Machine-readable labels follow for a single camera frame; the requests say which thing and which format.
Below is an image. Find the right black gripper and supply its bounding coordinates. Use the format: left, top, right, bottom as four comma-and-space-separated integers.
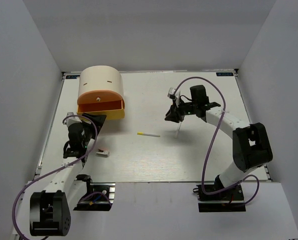
165, 97, 198, 124

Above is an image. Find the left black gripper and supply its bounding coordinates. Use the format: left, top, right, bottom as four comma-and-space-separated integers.
81, 112, 107, 148

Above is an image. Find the white pen pale cap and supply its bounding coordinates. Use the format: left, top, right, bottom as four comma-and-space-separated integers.
174, 122, 182, 139

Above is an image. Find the white pen yellow cap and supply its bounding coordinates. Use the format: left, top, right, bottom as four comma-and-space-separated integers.
137, 132, 161, 138

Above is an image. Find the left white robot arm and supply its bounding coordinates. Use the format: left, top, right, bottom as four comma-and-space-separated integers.
29, 112, 107, 237

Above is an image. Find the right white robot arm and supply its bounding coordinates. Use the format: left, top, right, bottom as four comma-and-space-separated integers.
164, 85, 273, 200

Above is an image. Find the pink white mini stapler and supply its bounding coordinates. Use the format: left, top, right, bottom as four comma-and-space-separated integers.
95, 148, 110, 158

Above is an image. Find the cream cylindrical drawer organizer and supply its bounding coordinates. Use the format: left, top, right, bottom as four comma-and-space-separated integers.
78, 65, 124, 100

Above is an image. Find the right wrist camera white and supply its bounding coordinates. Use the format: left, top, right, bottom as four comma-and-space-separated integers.
167, 87, 181, 107

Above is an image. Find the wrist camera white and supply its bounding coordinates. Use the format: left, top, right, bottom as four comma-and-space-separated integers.
167, 87, 181, 107
62, 112, 81, 128

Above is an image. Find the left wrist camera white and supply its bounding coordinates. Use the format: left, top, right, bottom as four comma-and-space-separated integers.
62, 112, 81, 128

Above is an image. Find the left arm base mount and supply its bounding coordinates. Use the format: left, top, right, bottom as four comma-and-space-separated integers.
73, 182, 116, 212

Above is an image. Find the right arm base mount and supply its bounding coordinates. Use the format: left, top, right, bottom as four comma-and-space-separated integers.
192, 184, 246, 213

